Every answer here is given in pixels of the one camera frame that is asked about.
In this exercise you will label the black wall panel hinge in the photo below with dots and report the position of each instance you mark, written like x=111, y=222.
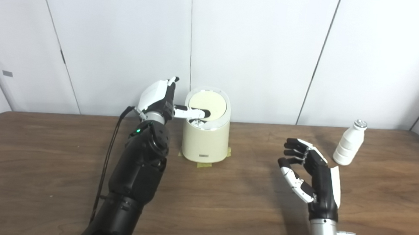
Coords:
x=63, y=57

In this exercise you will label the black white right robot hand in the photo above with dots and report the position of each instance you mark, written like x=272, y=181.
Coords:
x=320, y=188

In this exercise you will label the cream round bin lid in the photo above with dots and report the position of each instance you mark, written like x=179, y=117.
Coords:
x=216, y=102

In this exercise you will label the small white plastic bottle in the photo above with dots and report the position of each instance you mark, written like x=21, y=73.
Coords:
x=347, y=147

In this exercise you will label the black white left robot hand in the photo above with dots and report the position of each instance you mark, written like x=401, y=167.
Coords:
x=156, y=93

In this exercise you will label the gray wall label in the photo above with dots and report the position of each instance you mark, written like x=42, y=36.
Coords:
x=7, y=74

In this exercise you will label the cream-colored bin body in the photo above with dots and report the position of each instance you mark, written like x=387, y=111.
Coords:
x=204, y=141

